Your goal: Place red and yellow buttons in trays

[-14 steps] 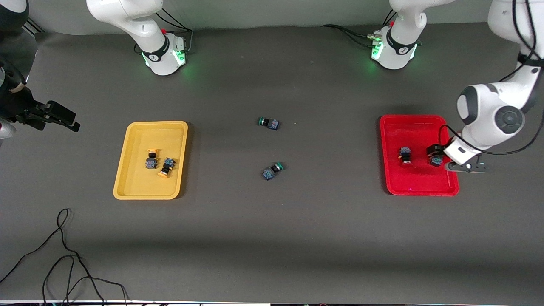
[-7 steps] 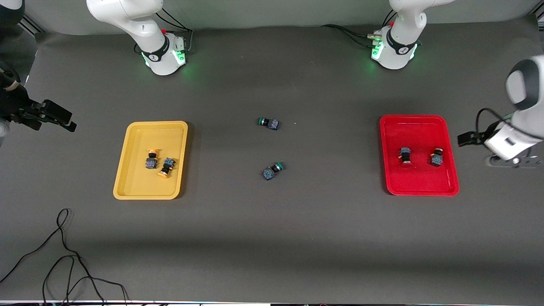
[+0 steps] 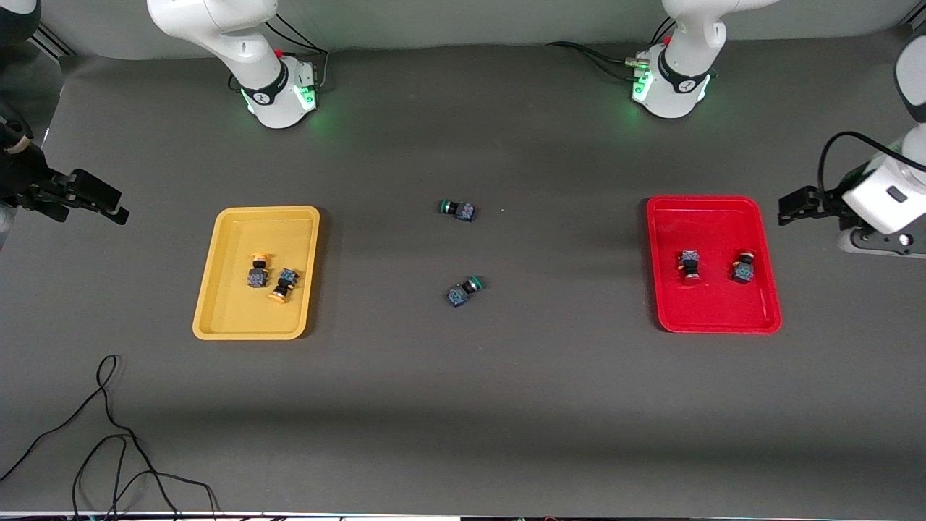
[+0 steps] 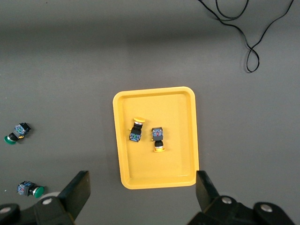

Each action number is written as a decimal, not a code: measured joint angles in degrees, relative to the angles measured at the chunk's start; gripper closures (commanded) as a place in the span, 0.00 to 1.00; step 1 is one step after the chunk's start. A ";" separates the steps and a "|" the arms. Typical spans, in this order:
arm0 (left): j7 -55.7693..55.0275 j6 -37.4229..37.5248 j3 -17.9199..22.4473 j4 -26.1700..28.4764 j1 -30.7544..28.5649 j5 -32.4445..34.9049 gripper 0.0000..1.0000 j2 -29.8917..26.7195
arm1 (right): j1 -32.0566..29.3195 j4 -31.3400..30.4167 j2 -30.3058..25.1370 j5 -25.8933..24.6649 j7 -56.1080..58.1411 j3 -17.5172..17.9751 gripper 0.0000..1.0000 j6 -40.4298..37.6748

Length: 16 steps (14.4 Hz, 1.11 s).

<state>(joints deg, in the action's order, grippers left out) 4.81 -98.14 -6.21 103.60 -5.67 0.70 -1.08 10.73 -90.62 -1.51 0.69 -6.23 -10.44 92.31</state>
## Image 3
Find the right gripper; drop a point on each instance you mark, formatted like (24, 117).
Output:
(27, 182)

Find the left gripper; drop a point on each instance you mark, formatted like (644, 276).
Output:
(829, 200)

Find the red push button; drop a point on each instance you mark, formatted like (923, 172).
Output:
(689, 265)
(744, 267)

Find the yellow push button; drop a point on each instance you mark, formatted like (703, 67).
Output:
(283, 285)
(258, 271)

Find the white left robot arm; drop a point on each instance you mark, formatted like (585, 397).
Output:
(680, 79)

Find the red plastic tray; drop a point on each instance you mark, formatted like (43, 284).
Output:
(712, 304)

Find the yellow plastic tray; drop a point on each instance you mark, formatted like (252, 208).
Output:
(239, 289)

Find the green push button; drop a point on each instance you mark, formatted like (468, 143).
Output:
(464, 290)
(457, 210)

